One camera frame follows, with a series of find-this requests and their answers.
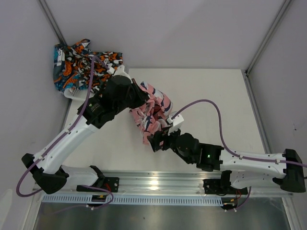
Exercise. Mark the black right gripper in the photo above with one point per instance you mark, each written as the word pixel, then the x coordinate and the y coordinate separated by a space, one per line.
pixel 155 140

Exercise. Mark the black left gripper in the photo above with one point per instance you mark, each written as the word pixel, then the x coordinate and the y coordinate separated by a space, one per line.
pixel 142 97

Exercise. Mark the pink shark print shorts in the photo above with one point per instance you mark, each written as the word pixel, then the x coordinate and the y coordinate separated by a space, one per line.
pixel 151 116

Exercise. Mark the orange camouflage shorts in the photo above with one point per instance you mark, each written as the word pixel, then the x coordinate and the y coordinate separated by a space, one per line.
pixel 105 60

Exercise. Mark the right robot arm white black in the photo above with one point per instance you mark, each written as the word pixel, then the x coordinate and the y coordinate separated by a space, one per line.
pixel 239 170

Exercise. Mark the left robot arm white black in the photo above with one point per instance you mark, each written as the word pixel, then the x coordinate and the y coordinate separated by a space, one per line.
pixel 46 166

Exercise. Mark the blue orange patterned shorts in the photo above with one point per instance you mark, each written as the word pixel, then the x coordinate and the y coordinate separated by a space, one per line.
pixel 66 74

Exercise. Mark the white plastic basket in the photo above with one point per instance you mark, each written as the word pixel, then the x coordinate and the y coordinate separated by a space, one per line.
pixel 76 94

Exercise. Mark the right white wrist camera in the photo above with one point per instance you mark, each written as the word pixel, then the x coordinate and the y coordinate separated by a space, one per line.
pixel 175 122

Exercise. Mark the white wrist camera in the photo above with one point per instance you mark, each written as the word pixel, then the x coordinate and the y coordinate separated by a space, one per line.
pixel 119 71
pixel 175 122

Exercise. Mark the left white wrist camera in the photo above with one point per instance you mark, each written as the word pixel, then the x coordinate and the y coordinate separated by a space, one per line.
pixel 119 71

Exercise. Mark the aluminium mounting rail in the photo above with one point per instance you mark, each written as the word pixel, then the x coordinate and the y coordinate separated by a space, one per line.
pixel 161 183

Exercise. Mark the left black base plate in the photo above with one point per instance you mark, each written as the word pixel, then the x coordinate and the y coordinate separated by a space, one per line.
pixel 108 183

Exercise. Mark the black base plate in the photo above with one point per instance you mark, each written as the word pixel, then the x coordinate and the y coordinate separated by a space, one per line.
pixel 108 183
pixel 221 188

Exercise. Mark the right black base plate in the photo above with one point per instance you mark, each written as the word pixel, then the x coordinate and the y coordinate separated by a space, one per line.
pixel 221 188

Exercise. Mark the white slotted cable duct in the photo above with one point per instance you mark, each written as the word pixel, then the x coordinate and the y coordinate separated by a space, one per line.
pixel 135 200

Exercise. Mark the right aluminium frame post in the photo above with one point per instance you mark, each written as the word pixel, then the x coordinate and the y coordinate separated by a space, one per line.
pixel 278 18

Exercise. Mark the aluminium frame post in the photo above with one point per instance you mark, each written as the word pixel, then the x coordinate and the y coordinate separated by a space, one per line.
pixel 52 21
pixel 278 18

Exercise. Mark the left aluminium frame post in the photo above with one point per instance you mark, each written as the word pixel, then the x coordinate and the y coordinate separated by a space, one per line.
pixel 52 21

